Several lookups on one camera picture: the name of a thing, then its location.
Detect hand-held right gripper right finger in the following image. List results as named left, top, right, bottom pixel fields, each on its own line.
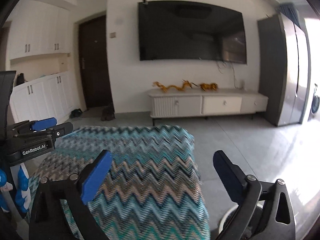
left=213, top=150, right=297, bottom=240

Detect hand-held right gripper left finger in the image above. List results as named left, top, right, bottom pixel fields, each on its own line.
left=29, top=150, right=113, bottom=240

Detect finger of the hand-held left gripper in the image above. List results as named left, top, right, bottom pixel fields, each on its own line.
left=32, top=122, right=74, bottom=140
left=12, top=117, right=58, bottom=134

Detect white round bin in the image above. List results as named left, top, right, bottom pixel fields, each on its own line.
left=218, top=202, right=264, bottom=240

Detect person's left hand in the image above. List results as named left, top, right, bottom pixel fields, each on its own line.
left=0, top=166, right=32, bottom=215

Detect dark shoes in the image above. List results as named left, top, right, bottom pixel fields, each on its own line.
left=69, top=108, right=83, bottom=119

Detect brown boots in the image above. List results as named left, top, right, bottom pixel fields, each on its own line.
left=101, top=102, right=116, bottom=121

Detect zigzag knit blanket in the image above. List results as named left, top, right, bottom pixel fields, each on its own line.
left=27, top=124, right=210, bottom=240

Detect white television cabinet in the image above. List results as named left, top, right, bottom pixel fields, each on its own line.
left=147, top=87, right=269, bottom=126

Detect dark brown door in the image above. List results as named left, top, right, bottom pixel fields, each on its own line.
left=78, top=15, right=115, bottom=111

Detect golden tiger figurine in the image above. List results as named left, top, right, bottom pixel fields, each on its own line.
left=199, top=83, right=219, bottom=92

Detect golden dragon figurine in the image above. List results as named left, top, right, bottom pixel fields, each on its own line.
left=176, top=79, right=194, bottom=91
left=153, top=81, right=179, bottom=93

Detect washing machine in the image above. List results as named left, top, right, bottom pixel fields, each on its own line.
left=310, top=84, right=320, bottom=116

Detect grey refrigerator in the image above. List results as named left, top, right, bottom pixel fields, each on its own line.
left=257, top=14, right=312, bottom=127

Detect blue curtain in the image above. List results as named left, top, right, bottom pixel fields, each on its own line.
left=279, top=2, right=301, bottom=28

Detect white wall cupboards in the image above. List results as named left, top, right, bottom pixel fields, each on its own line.
left=7, top=4, right=71, bottom=61

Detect television cables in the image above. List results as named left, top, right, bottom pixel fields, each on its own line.
left=215, top=60, right=237, bottom=88

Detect wall television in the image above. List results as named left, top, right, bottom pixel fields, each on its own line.
left=138, top=0, right=247, bottom=65

